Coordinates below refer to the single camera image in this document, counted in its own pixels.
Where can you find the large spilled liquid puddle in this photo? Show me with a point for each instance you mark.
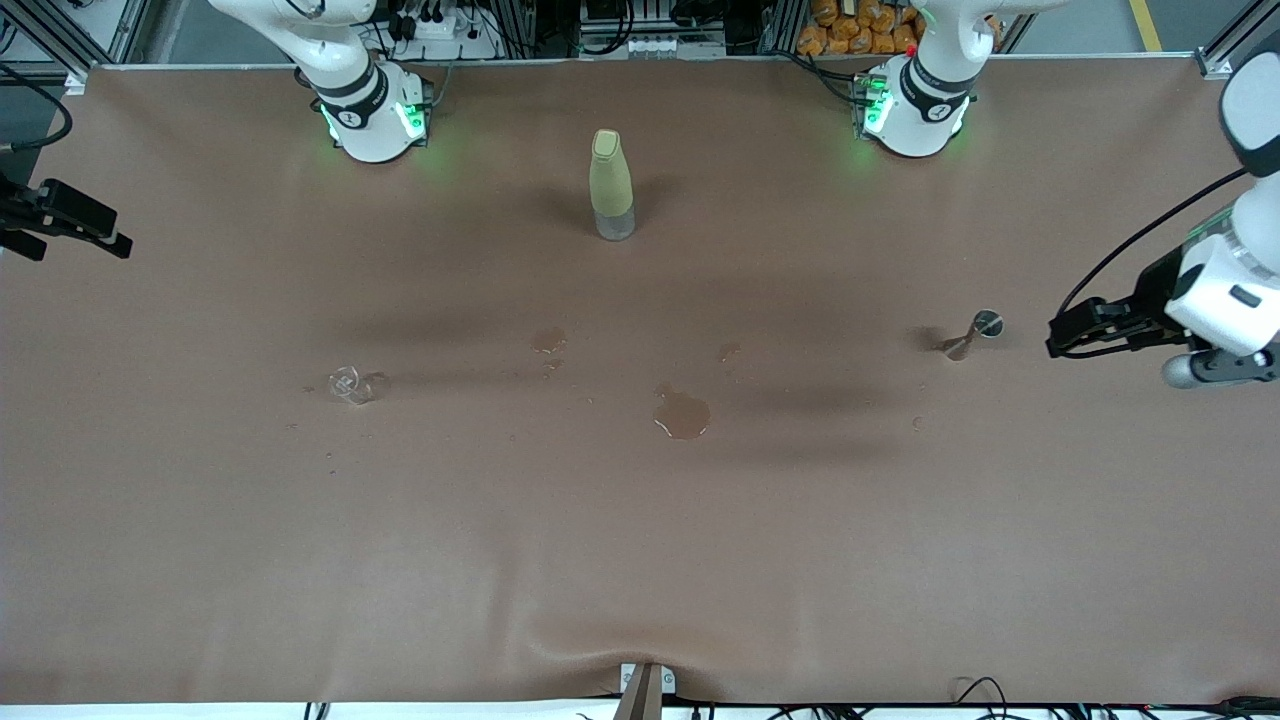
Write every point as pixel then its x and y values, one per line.
pixel 682 418

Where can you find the medium spilled liquid puddle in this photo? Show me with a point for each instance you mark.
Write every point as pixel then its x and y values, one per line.
pixel 547 342

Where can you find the white power strip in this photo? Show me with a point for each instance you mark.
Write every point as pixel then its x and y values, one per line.
pixel 445 30

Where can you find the small spilled liquid puddle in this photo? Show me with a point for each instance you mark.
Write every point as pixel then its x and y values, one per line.
pixel 727 352

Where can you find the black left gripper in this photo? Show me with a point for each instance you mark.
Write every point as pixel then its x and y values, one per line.
pixel 1152 294

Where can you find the brown table mat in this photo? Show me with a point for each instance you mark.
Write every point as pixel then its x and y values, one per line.
pixel 640 550

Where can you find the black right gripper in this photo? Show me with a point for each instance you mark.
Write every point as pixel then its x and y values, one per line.
pixel 20 213

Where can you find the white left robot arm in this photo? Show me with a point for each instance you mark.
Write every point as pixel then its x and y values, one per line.
pixel 915 120

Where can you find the aluminium frame profile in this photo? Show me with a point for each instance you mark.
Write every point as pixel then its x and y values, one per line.
pixel 1215 68
pixel 75 82

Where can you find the green-sleeved glass shaker bottle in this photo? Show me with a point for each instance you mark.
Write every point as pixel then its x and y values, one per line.
pixel 610 180

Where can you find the steel double-cone jigger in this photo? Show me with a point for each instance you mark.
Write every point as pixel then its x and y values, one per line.
pixel 972 335

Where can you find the clear glass measuring beaker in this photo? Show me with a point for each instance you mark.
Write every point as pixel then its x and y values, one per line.
pixel 355 385

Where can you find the pile of orange snack packs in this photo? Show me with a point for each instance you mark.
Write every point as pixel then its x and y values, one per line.
pixel 850 35

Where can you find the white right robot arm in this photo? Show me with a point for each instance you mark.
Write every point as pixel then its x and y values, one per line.
pixel 370 130

